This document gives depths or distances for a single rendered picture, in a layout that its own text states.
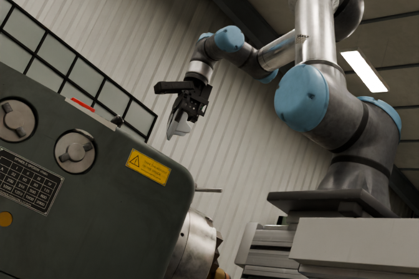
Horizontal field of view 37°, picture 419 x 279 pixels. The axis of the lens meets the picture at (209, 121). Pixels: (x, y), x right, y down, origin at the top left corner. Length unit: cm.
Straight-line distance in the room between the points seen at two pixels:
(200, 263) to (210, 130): 987
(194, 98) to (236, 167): 1022
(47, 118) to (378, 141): 70
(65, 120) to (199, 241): 49
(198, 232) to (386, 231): 83
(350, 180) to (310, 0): 44
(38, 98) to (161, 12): 953
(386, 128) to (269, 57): 61
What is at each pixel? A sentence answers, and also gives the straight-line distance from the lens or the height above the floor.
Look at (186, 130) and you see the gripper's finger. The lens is 175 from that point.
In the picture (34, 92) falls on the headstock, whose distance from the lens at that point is 140.
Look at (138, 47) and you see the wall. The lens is 1039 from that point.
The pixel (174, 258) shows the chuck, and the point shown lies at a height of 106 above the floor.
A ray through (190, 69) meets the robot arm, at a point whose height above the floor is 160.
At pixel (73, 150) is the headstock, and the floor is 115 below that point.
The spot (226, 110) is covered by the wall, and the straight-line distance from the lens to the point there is 1174.
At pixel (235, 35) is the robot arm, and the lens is 177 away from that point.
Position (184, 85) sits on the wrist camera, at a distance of 179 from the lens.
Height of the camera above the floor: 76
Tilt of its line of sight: 23 degrees up
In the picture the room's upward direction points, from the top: 21 degrees clockwise
